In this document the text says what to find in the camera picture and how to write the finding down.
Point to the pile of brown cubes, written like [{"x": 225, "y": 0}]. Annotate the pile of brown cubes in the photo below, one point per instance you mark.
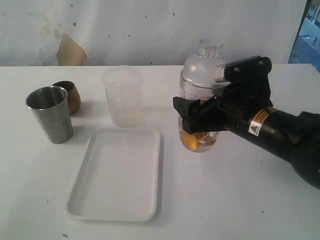
[{"x": 198, "y": 142}]

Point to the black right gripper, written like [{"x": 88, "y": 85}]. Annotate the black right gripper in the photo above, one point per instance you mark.
[{"x": 243, "y": 109}]

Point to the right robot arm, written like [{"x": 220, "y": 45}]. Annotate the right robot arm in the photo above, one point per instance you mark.
[{"x": 296, "y": 139}]

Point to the clear plastic shaker cup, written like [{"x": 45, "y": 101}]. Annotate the clear plastic shaker cup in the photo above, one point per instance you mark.
[{"x": 191, "y": 92}]

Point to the stainless steel cup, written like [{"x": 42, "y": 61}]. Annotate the stainless steel cup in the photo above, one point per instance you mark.
[{"x": 49, "y": 105}]

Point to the clear domed shaker lid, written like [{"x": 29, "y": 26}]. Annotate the clear domed shaker lid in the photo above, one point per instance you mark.
[{"x": 203, "y": 69}]

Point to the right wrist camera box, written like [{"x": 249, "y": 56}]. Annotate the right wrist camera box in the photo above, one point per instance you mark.
[{"x": 251, "y": 71}]

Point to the translucent frosted plastic cup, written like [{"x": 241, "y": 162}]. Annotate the translucent frosted plastic cup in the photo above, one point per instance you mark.
[{"x": 124, "y": 93}]

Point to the white rectangular plastic tray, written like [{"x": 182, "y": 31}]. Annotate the white rectangular plastic tray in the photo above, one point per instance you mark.
[{"x": 117, "y": 180}]

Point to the black metal window post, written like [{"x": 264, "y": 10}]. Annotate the black metal window post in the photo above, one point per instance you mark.
[{"x": 298, "y": 49}]

